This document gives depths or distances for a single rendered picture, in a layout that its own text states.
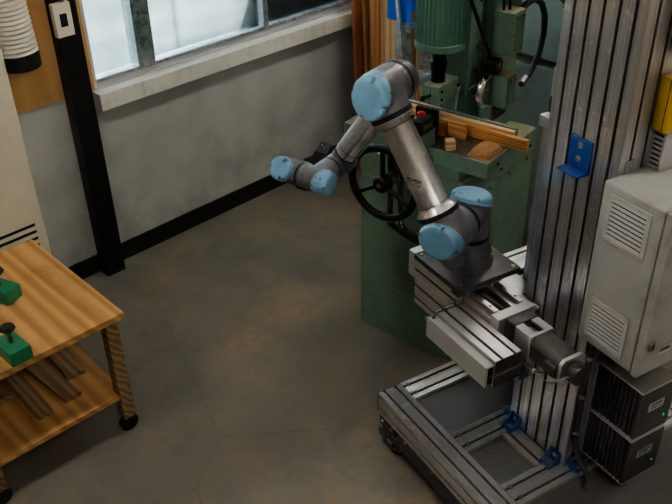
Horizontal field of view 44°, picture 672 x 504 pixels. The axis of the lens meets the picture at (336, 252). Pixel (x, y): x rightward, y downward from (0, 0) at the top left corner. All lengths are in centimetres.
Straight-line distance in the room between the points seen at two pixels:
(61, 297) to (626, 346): 181
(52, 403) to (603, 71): 209
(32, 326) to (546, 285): 162
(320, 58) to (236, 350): 181
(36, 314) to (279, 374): 97
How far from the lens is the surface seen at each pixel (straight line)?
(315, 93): 457
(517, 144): 292
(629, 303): 213
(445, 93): 300
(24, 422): 303
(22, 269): 315
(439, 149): 290
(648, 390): 239
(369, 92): 212
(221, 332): 351
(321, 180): 238
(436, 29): 286
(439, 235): 218
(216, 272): 388
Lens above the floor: 216
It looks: 33 degrees down
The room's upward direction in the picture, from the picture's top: 1 degrees counter-clockwise
